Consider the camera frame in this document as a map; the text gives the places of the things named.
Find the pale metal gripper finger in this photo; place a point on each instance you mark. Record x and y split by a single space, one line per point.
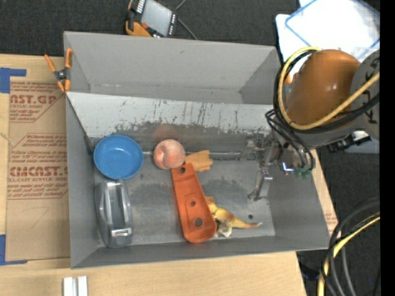
257 144
262 185

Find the yellow toy dinosaur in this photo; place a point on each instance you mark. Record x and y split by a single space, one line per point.
230 220

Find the yellow-orange cloth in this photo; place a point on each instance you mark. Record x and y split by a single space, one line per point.
200 160

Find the orange flat tool with holes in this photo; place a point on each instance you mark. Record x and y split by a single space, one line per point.
192 208

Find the peach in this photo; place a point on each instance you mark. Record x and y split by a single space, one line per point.
169 153

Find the grey metal bin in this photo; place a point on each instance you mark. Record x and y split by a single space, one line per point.
172 69

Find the blue bowl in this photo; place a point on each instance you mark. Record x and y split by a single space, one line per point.
118 157

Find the grey tape dispenser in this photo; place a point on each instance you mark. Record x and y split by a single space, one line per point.
114 214

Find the brown cardboard board, red print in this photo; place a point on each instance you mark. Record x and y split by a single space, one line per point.
37 227

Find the black cylinder on white bracket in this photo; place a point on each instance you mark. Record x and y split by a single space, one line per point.
348 141

